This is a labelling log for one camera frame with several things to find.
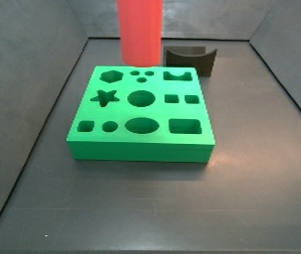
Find red oval peg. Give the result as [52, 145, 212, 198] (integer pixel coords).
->
[117, 0, 164, 67]

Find green shape sorter block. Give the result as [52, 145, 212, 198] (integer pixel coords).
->
[67, 65, 216, 163]

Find dark curved block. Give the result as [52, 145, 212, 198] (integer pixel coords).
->
[164, 46, 218, 77]

